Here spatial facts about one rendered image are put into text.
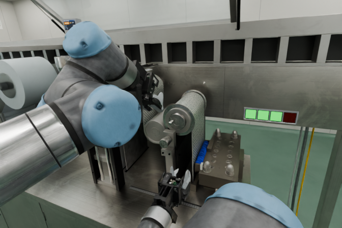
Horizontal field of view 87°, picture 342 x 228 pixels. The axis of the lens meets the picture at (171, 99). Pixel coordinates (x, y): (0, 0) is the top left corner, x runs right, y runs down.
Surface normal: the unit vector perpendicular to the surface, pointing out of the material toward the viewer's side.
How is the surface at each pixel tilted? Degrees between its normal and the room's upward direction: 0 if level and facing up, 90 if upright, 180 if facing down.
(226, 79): 90
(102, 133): 90
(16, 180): 103
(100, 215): 0
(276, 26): 90
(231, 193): 20
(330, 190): 90
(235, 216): 0
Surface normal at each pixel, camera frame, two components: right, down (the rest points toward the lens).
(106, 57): 0.76, 0.33
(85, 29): -0.32, -0.38
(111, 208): -0.05, -0.95
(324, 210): -0.37, 0.30
